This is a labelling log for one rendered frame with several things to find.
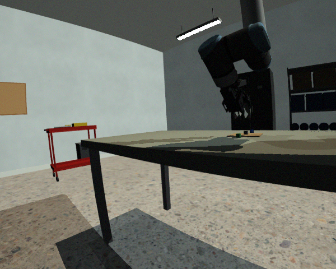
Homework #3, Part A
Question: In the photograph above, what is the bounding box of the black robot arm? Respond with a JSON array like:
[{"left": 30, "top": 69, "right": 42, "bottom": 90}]
[{"left": 198, "top": 0, "right": 272, "bottom": 87}]

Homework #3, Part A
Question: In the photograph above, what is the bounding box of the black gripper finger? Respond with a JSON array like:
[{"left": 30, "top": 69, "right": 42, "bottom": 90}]
[
  {"left": 234, "top": 112, "right": 242, "bottom": 120},
  {"left": 243, "top": 94, "right": 251, "bottom": 120}
]

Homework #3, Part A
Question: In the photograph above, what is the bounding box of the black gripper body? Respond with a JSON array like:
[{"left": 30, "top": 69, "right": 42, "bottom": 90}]
[{"left": 220, "top": 80, "right": 246, "bottom": 112}]

